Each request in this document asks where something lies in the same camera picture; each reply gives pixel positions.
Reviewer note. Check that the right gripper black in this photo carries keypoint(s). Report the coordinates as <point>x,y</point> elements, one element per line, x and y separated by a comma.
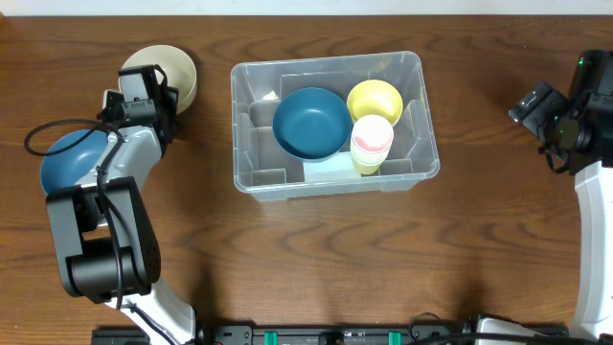
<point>532,103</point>

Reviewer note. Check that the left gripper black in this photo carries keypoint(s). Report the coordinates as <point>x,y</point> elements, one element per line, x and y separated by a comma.
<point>169,101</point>

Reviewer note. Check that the dark blue bowl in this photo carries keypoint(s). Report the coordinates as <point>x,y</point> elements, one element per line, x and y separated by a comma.
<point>312,124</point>
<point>66,168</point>

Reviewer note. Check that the yellow small bowl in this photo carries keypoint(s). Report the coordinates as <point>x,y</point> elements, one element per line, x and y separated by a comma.
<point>375,97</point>

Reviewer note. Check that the pink cup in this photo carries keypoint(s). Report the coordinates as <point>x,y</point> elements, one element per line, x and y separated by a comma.
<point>372,133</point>

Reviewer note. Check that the yellow cup front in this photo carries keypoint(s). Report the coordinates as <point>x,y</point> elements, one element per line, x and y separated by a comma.
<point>365,168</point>

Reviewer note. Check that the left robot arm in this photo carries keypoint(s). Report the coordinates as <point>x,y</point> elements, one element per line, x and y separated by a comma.
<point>105,245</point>

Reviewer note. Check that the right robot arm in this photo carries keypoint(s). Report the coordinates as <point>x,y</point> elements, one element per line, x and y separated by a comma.
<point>575,132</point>

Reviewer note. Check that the clear plastic storage bin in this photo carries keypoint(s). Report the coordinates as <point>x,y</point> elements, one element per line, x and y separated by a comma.
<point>263,170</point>

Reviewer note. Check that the white label in bin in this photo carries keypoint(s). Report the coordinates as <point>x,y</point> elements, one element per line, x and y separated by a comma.
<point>337,167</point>

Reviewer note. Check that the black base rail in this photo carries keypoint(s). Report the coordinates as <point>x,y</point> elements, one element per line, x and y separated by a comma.
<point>246,335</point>

